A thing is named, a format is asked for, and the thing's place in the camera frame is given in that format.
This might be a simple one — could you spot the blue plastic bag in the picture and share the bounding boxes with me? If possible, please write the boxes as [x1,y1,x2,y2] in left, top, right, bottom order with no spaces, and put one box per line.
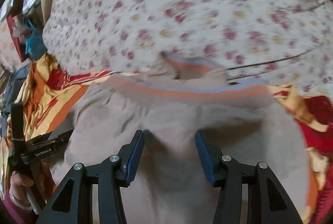
[24,19,47,61]

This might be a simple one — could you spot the beige jacket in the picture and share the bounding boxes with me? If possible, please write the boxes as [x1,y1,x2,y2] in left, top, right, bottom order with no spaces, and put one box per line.
[51,53,308,223]

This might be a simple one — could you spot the person's left hand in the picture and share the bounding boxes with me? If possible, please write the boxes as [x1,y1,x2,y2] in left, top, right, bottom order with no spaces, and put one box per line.
[9,172,34,211]

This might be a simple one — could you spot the floral bed quilt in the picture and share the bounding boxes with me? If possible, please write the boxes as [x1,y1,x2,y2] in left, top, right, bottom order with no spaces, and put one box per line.
[43,0,332,95]

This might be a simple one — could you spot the magenta sleeve forearm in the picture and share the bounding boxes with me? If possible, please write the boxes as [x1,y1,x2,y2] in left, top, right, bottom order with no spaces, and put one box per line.
[3,197,36,224]

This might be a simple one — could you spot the grey striped garment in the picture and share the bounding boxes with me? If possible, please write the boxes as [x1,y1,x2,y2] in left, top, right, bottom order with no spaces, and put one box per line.
[1,59,32,137]

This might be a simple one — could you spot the orange red yellow blanket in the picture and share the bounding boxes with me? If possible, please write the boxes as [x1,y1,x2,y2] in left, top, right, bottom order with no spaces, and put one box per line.
[0,53,123,196]

